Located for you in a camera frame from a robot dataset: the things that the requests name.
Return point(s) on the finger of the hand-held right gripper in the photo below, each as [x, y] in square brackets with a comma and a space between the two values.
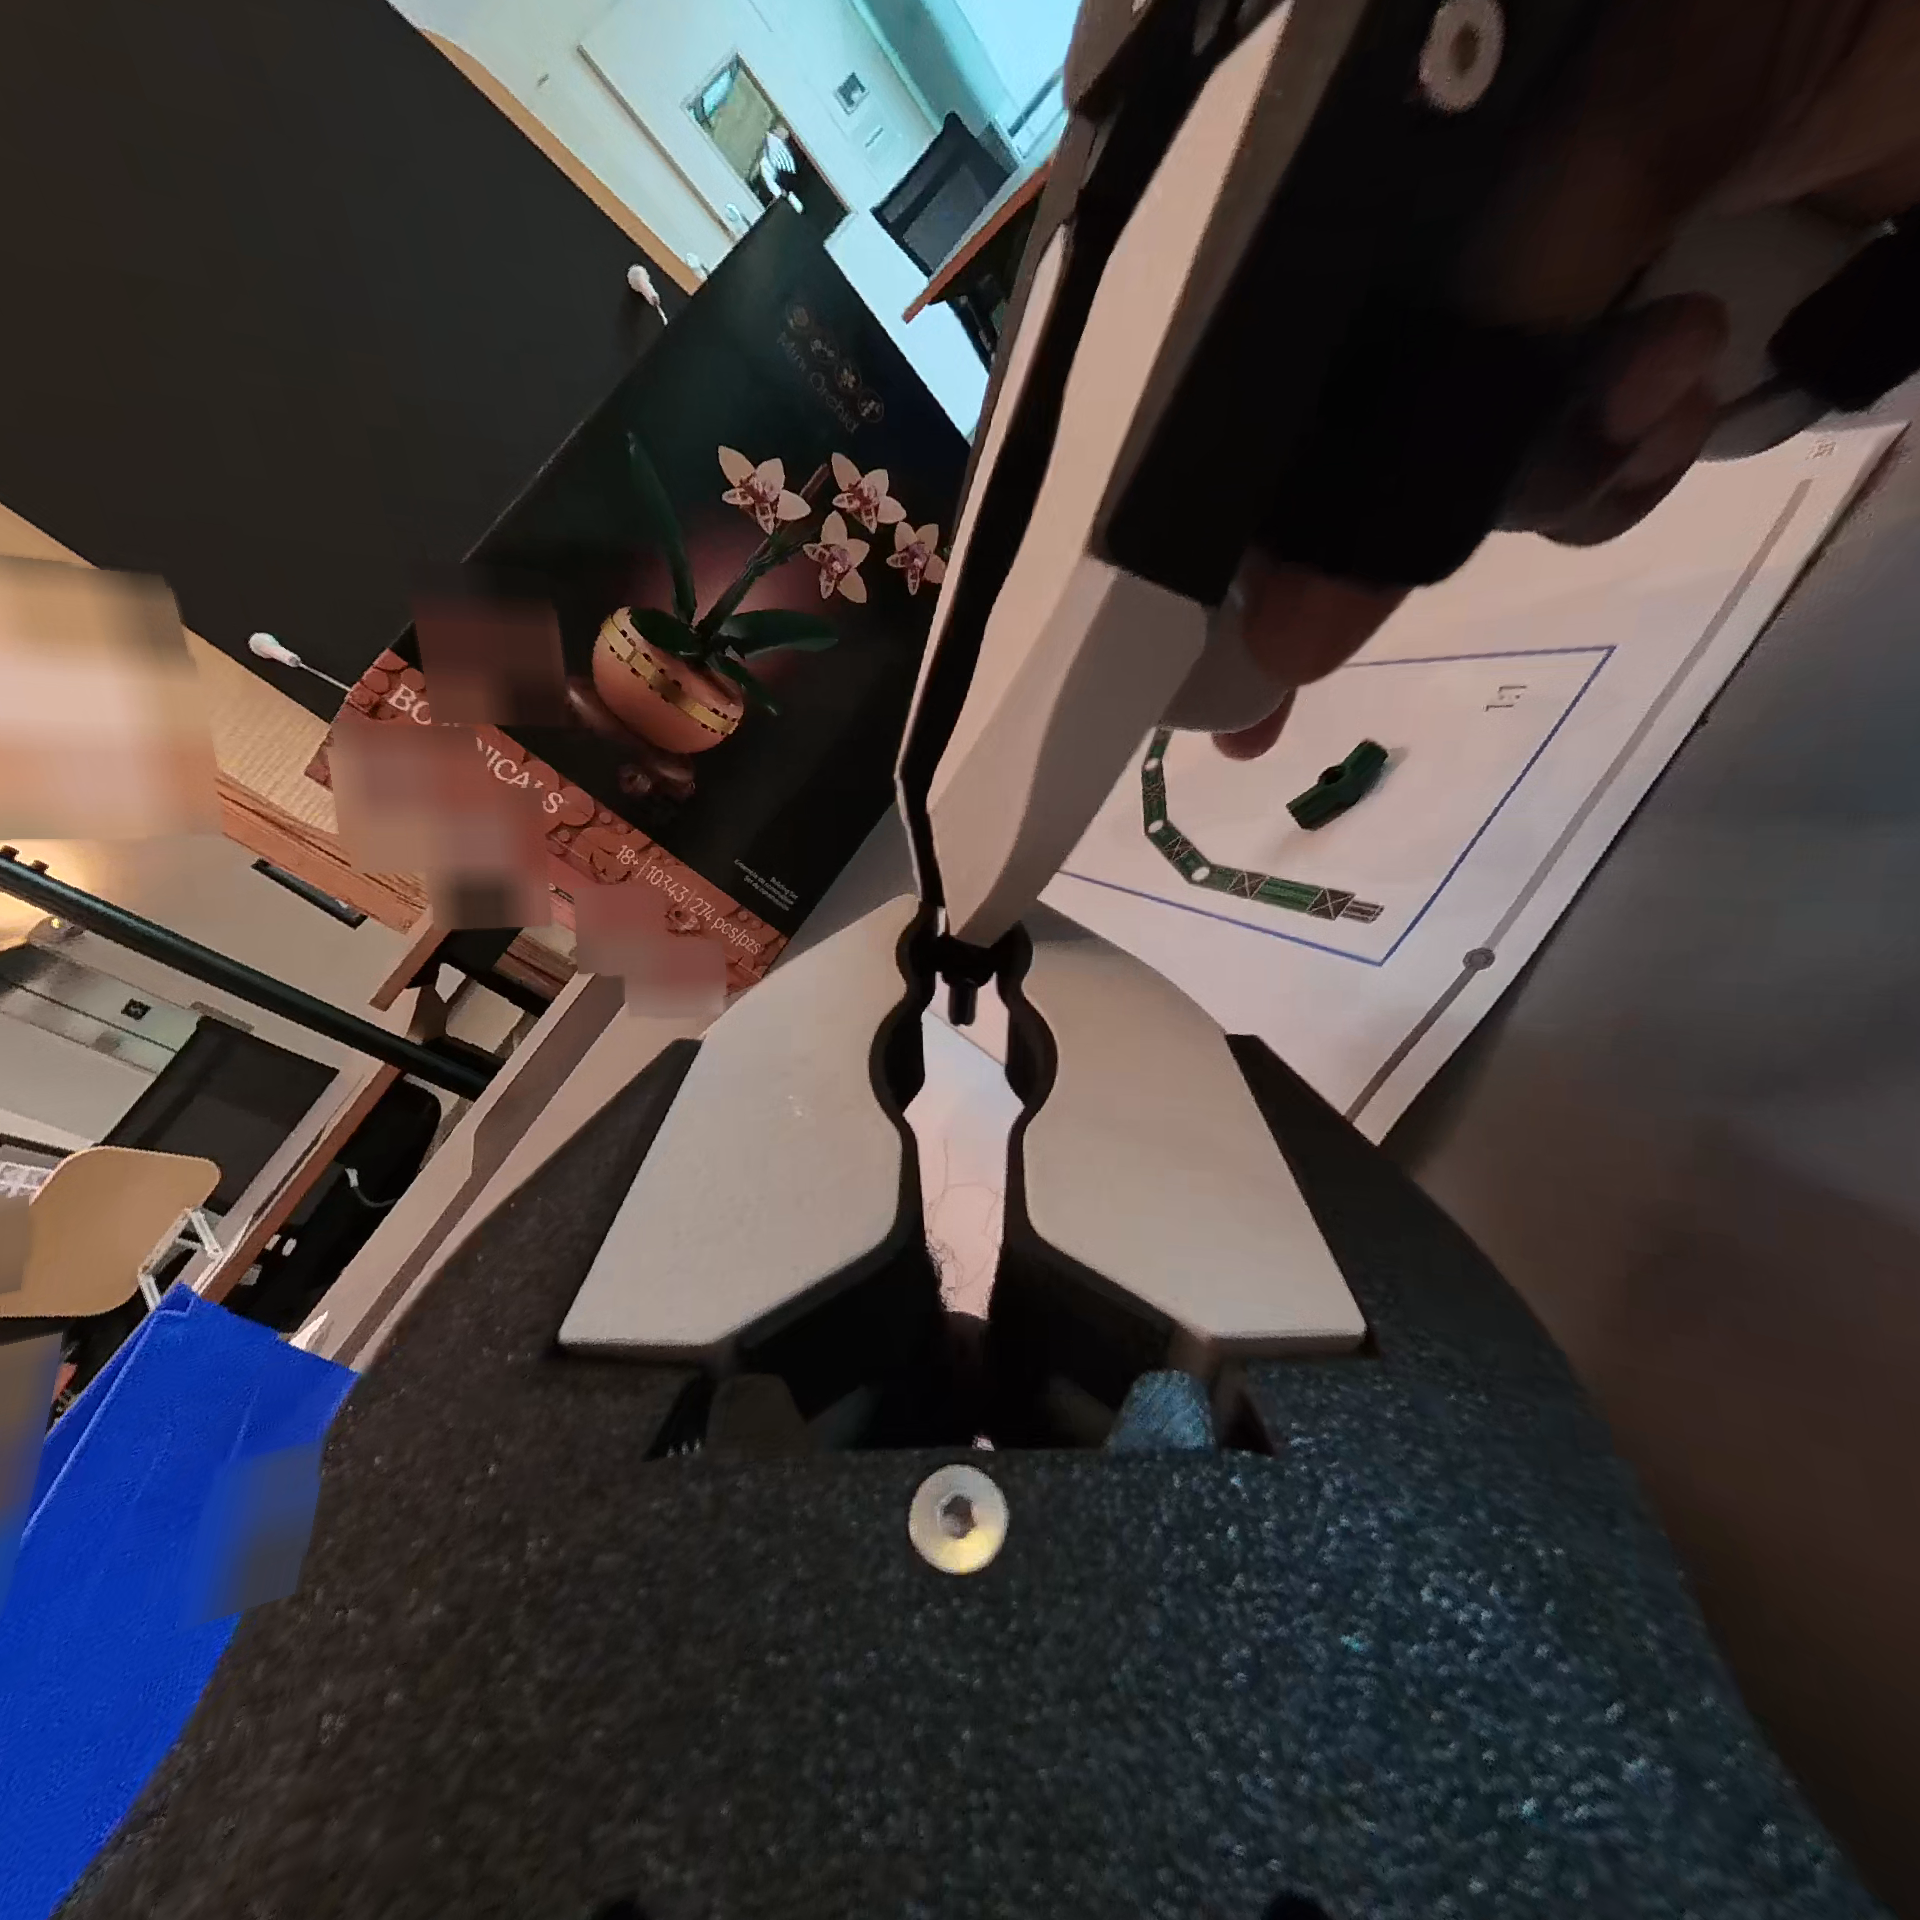
[1081, 631]
[999, 495]

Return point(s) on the black display board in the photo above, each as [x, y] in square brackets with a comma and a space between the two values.
[225, 300]

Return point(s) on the brown cardboard sheet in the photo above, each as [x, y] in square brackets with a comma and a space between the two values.
[271, 751]

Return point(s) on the light wooden chair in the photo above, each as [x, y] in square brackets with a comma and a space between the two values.
[105, 1214]

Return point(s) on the wooden table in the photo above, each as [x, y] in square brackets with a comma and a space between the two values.
[983, 249]

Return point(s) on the black metal rail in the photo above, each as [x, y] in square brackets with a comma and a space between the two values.
[225, 969]

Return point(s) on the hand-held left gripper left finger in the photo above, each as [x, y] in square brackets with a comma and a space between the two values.
[750, 1170]

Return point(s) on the small black connector piece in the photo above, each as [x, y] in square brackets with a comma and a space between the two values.
[961, 982]

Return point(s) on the white cotton swab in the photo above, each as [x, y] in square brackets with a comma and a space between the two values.
[278, 653]
[644, 285]

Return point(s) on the grey desk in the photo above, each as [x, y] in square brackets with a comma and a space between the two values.
[1725, 1200]

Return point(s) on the dark flower set box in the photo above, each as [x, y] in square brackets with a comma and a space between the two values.
[704, 495]

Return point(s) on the white instruction sheet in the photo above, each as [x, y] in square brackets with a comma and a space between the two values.
[1575, 720]

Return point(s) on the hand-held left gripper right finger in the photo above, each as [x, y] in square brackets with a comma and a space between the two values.
[1184, 1185]

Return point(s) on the person's right hand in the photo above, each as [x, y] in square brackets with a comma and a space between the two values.
[1320, 661]

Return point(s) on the black monitor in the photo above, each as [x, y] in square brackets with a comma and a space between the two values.
[225, 1110]

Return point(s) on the small green brick piece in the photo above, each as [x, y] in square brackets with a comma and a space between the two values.
[1335, 789]

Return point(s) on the blue plastic bin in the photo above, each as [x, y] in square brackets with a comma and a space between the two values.
[120, 1724]

